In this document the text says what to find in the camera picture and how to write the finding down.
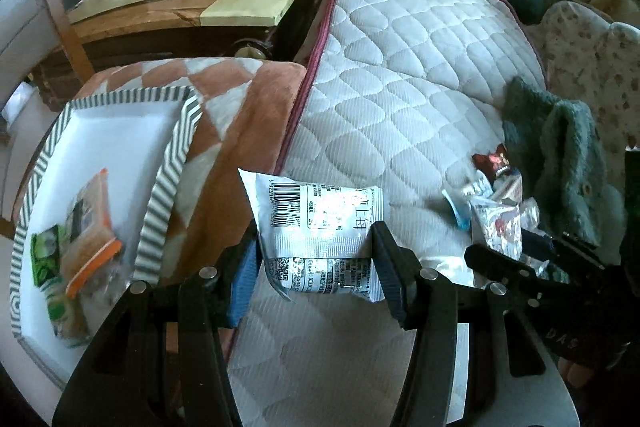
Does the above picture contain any person's right hand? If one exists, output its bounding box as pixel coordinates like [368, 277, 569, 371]
[559, 354, 603, 385]

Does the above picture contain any brown white plush blanket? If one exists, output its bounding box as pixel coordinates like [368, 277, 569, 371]
[12, 57, 307, 358]

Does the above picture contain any red candy wrapper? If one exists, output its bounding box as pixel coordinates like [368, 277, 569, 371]
[472, 146, 512, 180]

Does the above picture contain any curved wooden frame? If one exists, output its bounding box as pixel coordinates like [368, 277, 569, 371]
[32, 0, 98, 80]

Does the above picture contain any cream yellow board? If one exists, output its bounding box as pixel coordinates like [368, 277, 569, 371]
[200, 0, 293, 28]

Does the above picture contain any green fleece jacket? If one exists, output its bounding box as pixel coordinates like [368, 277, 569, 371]
[502, 77, 626, 268]

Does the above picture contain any orange-edged snack bag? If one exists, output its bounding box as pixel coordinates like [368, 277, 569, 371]
[62, 169, 125, 298]

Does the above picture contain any small silver snack packet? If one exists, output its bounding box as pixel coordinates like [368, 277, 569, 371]
[462, 172, 493, 198]

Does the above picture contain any small printed snack packet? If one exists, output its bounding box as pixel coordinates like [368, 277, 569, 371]
[492, 174, 525, 202]

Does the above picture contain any green snack packet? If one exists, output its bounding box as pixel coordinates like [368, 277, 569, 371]
[31, 226, 92, 348]

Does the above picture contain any green white striped box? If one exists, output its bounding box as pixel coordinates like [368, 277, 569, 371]
[10, 86, 203, 348]

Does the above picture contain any flat silver foil packet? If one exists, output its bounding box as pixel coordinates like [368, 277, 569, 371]
[420, 254, 476, 289]

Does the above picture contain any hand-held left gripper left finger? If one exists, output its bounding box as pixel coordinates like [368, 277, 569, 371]
[52, 241, 261, 427]

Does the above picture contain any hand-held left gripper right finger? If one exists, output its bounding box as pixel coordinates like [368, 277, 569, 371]
[372, 221, 581, 427]

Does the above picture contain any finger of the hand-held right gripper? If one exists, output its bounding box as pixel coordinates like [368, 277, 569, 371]
[520, 229, 608, 268]
[464, 244, 543, 308]

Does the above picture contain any grey quilted mattress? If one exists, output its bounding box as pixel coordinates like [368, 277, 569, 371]
[227, 0, 548, 427]

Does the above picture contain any blue white snack packet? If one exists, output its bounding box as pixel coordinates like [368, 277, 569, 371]
[442, 188, 473, 230]

